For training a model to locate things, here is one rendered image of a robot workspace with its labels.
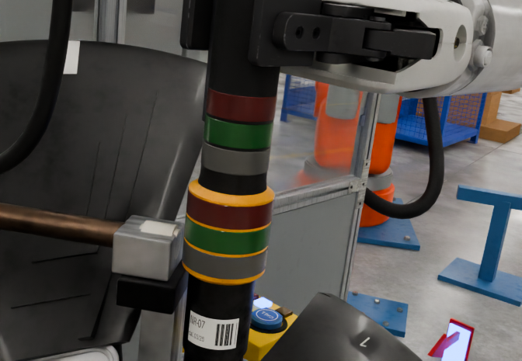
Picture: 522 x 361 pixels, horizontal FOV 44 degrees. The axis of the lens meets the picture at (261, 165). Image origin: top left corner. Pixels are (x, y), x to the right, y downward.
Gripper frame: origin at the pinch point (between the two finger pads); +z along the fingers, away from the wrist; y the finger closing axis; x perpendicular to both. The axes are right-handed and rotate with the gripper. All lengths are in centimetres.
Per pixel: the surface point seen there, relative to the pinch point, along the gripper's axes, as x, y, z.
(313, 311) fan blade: -25.5, 8.1, -21.5
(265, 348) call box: -40, 21, -32
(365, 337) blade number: -26.4, 3.4, -23.0
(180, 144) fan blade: -9.0, 10.0, -5.5
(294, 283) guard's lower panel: -72, 70, -104
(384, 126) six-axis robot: -73, 182, -331
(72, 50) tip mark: -4.3, 20.1, -3.5
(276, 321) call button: -38, 23, -36
